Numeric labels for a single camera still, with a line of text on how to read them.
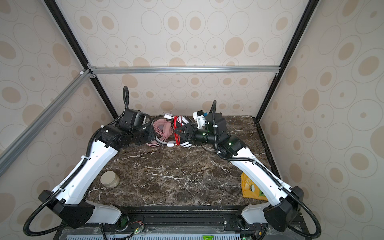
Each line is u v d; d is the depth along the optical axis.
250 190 0.83
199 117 0.62
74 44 0.79
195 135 0.58
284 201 0.39
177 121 0.67
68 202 0.38
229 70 1.82
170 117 0.67
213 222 0.75
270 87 1.01
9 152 0.52
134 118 0.52
